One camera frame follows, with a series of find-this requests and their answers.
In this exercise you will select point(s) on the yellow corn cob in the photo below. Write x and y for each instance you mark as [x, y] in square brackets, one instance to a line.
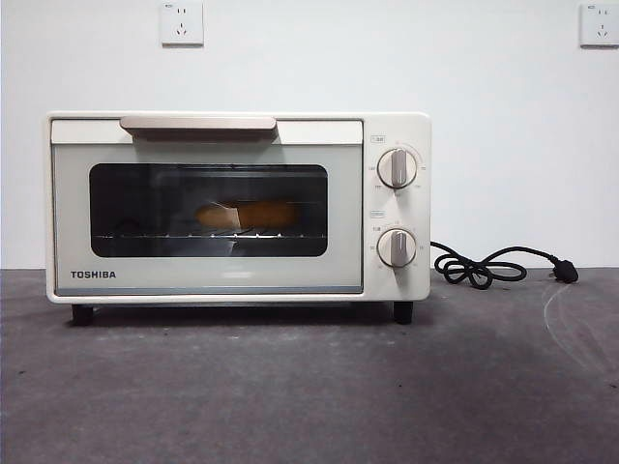
[266, 216]

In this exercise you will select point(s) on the cream Toshiba toaster oven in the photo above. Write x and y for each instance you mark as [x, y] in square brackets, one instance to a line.
[399, 208]

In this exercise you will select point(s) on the cream timer knob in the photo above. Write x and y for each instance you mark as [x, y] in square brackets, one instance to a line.
[396, 247]

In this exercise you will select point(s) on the cream temperature knob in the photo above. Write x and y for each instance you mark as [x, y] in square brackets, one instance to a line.
[397, 168]

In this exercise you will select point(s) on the white wall socket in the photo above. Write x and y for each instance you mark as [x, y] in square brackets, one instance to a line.
[182, 24]
[600, 24]

